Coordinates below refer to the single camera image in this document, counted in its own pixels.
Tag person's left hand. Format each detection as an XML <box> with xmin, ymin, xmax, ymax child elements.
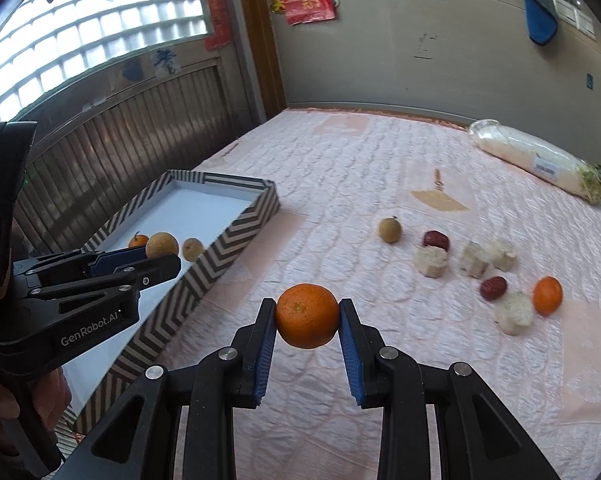
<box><xmin>0</xmin><ymin>366</ymin><xmax>74</xmax><ymax>480</ymax></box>

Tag red jujube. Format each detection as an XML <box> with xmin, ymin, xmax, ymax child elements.
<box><xmin>480</xmin><ymin>276</ymin><xmax>508</xmax><ymax>302</ymax></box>
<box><xmin>423</xmin><ymin>230</ymin><xmax>450</xmax><ymax>252</ymax></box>

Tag striped cardboard box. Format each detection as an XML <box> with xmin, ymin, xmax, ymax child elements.
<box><xmin>73</xmin><ymin>170</ymin><xmax>281</xmax><ymax>436</ymax></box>

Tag wooden door frame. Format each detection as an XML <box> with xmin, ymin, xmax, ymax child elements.
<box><xmin>230</xmin><ymin>0</ymin><xmax>287</xmax><ymax>126</ymax></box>

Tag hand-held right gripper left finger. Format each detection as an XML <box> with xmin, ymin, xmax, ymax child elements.
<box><xmin>63</xmin><ymin>298</ymin><xmax>277</xmax><ymax>480</ymax></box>

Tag blue hanging cloth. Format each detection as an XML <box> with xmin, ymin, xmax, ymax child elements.
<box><xmin>511</xmin><ymin>0</ymin><xmax>559</xmax><ymax>46</ymax></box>

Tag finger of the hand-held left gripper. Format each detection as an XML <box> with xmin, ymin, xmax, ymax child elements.
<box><xmin>13</xmin><ymin>249</ymin><xmax>149</xmax><ymax>289</ymax></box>
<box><xmin>28</xmin><ymin>253</ymin><xmax>182</xmax><ymax>302</ymax></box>

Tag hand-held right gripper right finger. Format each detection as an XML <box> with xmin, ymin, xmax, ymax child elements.
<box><xmin>339</xmin><ymin>298</ymin><xmax>561</xmax><ymax>480</ymax></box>

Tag large brown longan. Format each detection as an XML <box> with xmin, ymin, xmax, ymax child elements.
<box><xmin>146</xmin><ymin>232</ymin><xmax>180</xmax><ymax>259</ymax></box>

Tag white yam chunk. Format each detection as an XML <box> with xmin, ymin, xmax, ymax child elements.
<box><xmin>495</xmin><ymin>291</ymin><xmax>534</xmax><ymax>336</ymax></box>
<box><xmin>459</xmin><ymin>241</ymin><xmax>490</xmax><ymax>279</ymax></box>
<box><xmin>487</xmin><ymin>238</ymin><xmax>517</xmax><ymax>272</ymax></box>
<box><xmin>413</xmin><ymin>246</ymin><xmax>449</xmax><ymax>278</ymax></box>

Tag wrapped white daikon radish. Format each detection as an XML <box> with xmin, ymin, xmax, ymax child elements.
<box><xmin>468</xmin><ymin>119</ymin><xmax>601</xmax><ymax>207</ymax></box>

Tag white wall switches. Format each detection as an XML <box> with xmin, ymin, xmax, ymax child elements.
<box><xmin>553</xmin><ymin>0</ymin><xmax>596</xmax><ymax>36</ymax></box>

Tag wooden slatted panel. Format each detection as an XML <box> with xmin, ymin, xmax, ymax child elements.
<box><xmin>10</xmin><ymin>55</ymin><xmax>258</xmax><ymax>256</ymax></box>

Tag red paper strip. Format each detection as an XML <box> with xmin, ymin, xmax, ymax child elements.
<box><xmin>204</xmin><ymin>0</ymin><xmax>232</xmax><ymax>51</ymax></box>

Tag barred window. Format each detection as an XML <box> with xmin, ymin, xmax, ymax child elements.
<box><xmin>0</xmin><ymin>0</ymin><xmax>216</xmax><ymax>126</ymax></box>

